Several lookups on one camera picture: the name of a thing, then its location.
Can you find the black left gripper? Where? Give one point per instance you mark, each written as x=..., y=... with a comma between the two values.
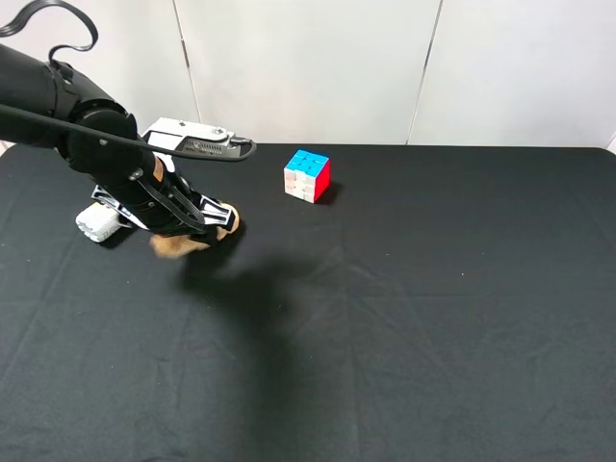
x=153, y=190

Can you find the white blue cylindrical bottle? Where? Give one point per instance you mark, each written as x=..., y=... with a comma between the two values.
x=99, y=222

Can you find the black tablecloth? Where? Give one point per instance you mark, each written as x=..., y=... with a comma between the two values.
x=441, y=304

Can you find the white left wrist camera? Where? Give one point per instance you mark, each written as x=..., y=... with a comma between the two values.
x=196, y=140

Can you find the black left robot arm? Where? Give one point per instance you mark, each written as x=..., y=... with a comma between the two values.
x=57, y=107

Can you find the spiral bread roll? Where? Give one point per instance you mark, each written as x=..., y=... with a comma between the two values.
x=175, y=247

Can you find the Rubik's cube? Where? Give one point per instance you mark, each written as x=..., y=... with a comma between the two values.
x=307, y=176

